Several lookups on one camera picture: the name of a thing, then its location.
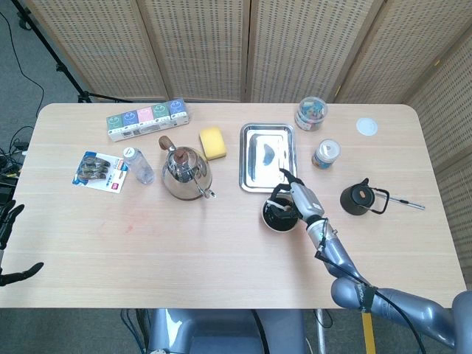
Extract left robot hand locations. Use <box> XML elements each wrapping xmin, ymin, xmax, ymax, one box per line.
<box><xmin>0</xmin><ymin>201</ymin><xmax>44</xmax><ymax>288</ymax></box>

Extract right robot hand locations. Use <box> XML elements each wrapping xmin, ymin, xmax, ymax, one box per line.
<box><xmin>265</xmin><ymin>168</ymin><xmax>326</xmax><ymax>224</ymax></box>

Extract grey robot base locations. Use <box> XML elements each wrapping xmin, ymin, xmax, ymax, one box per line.
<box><xmin>147</xmin><ymin>308</ymin><xmax>309</xmax><ymax>354</ymax></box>

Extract black bowl of liquid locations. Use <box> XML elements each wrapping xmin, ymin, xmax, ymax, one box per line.
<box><xmin>261</xmin><ymin>195</ymin><xmax>300</xmax><ymax>233</ymax></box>

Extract small black kettle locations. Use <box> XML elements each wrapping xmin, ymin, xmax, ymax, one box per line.
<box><xmin>339</xmin><ymin>178</ymin><xmax>391</xmax><ymax>217</ymax></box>

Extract small jar with white lid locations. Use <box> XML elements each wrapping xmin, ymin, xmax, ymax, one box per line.
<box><xmin>311</xmin><ymin>139</ymin><xmax>341</xmax><ymax>170</ymax></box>

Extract stainless steel tray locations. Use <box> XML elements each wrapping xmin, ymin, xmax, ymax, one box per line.
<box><xmin>239</xmin><ymin>122</ymin><xmax>299</xmax><ymax>195</ymax></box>

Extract clear jar of colourful clips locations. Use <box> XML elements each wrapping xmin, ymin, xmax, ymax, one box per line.
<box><xmin>294</xmin><ymin>96</ymin><xmax>329</xmax><ymax>132</ymax></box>

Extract white round lid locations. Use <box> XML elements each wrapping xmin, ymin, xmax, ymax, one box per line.
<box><xmin>355</xmin><ymin>117</ymin><xmax>379</xmax><ymax>137</ymax></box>

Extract blister pack of clips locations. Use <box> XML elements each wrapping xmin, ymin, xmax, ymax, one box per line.
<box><xmin>72</xmin><ymin>150</ymin><xmax>130</xmax><ymax>192</ymax></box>

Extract yellow sponge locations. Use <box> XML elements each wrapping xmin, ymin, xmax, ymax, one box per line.
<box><xmin>198</xmin><ymin>126</ymin><xmax>228</xmax><ymax>162</ymax></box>

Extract white table leg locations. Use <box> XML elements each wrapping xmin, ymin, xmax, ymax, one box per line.
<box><xmin>315</xmin><ymin>308</ymin><xmax>330</xmax><ymax>354</ymax></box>

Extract clear plastic bottle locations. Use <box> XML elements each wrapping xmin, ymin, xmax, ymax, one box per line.
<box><xmin>122</xmin><ymin>147</ymin><xmax>156</xmax><ymax>185</ymax></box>

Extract woven folding screen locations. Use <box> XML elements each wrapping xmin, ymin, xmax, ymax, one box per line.
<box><xmin>22</xmin><ymin>0</ymin><xmax>472</xmax><ymax>296</ymax></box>

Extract black tripod stand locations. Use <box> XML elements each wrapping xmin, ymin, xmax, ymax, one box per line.
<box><xmin>10</xmin><ymin>0</ymin><xmax>132</xmax><ymax>104</ymax></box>

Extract multicolour tissue pack box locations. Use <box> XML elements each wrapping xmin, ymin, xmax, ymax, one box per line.
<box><xmin>105</xmin><ymin>97</ymin><xmax>191</xmax><ymax>143</ymax></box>

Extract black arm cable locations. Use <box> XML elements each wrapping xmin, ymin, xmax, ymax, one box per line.
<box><xmin>314</xmin><ymin>217</ymin><xmax>431</xmax><ymax>354</ymax></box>

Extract cables and power strips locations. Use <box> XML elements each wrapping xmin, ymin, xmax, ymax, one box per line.
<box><xmin>0</xmin><ymin>125</ymin><xmax>35</xmax><ymax>207</ymax></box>

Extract steel kettle with wooden handle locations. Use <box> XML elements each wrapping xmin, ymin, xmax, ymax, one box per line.
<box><xmin>158</xmin><ymin>135</ymin><xmax>218</xmax><ymax>201</ymax></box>

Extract black floor cable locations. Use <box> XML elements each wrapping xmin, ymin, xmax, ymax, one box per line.
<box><xmin>0</xmin><ymin>13</ymin><xmax>46</xmax><ymax>114</ymax></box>

